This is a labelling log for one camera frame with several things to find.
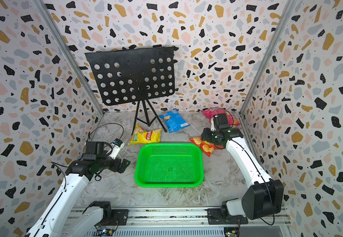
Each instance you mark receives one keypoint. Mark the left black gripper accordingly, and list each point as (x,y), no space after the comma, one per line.
(116,168)

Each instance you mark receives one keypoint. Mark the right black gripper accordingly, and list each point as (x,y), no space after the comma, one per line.
(204,136)

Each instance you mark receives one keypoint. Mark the red potato chips bag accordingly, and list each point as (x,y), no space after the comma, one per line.
(205,146)

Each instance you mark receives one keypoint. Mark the yellow potato chips bag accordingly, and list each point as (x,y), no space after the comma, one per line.
(140,136)

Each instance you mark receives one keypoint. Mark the blue potato chips bag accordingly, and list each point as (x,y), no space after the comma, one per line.
(174,121)

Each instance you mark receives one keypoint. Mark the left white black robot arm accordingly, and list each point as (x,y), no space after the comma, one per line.
(98,157)

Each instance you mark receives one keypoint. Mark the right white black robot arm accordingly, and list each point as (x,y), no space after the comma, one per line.
(264,195)

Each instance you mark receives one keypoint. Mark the pink potato chips bag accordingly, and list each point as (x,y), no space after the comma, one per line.
(210,113)

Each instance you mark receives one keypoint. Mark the green plastic basket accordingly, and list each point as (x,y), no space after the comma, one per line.
(169,165)

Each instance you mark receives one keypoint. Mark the left green circuit board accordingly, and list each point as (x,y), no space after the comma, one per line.
(102,232)

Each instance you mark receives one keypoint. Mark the green circuit board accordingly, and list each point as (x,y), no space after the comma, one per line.
(232,232)
(102,232)

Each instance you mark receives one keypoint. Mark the black perforated music stand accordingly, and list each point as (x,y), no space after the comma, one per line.
(134,76)

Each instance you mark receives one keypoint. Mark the right green circuit board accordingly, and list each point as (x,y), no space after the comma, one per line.
(232,232)

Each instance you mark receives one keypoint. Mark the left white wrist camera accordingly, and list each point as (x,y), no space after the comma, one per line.
(115,148)

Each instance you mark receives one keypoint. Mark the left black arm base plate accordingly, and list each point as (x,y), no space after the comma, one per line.
(115,217)

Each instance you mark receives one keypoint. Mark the aluminium mounting rail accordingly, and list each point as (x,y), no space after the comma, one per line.
(192,222)

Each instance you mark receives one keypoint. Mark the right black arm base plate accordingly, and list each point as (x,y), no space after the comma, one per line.
(219,216)

